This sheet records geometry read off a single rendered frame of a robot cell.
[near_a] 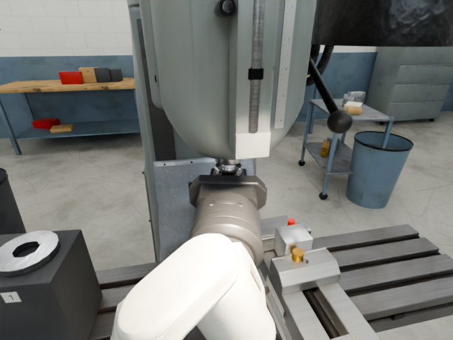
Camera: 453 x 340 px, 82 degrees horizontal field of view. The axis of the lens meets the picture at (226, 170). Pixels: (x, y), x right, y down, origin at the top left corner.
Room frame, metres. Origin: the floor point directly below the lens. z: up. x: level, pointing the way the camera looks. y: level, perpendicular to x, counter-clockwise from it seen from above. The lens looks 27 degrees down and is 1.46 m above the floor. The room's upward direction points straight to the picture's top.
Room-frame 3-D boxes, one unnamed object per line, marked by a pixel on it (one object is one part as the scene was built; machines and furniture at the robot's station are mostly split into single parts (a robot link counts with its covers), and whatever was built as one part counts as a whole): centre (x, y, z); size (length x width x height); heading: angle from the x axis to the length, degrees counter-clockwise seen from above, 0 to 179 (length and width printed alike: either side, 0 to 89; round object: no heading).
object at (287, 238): (0.42, -0.14, 1.07); 0.06 x 0.05 x 0.06; 104
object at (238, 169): (0.39, 0.00, 1.26); 0.05 x 0.05 x 0.01
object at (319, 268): (0.37, -0.16, 1.05); 0.12 x 0.06 x 0.04; 104
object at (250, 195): (0.30, 0.00, 1.24); 0.13 x 0.12 x 0.10; 88
